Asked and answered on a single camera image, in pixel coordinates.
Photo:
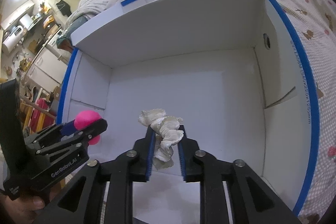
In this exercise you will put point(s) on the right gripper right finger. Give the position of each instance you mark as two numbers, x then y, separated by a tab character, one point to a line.
230	192

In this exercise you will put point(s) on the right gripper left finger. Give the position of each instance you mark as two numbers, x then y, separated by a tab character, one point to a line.
105	190

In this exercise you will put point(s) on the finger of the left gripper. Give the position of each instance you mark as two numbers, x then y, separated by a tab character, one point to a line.
79	137
52	134

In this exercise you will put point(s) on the pink plush toy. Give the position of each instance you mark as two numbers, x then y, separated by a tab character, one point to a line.
85	119

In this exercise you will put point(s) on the cream white cloth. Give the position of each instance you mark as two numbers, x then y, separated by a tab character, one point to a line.
167	134

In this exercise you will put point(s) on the person's left hand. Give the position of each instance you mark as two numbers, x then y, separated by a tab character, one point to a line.
23	209

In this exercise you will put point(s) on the white kitchen cabinet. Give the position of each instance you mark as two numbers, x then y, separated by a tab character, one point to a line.
47	71

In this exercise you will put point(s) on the white washing machine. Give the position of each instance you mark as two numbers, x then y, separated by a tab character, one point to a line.
52	46

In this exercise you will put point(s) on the teal pillow under quilt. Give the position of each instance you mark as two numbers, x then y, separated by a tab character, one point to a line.
64	42

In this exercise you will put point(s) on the white water heater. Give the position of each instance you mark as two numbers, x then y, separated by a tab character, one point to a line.
13	39

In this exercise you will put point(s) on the black hanging bag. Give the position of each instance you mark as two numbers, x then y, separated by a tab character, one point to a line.
64	8

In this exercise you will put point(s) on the white box blue edges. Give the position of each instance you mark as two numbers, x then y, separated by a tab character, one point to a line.
235	71

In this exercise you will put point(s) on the patterned bed quilt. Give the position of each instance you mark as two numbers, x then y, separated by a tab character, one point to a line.
314	21

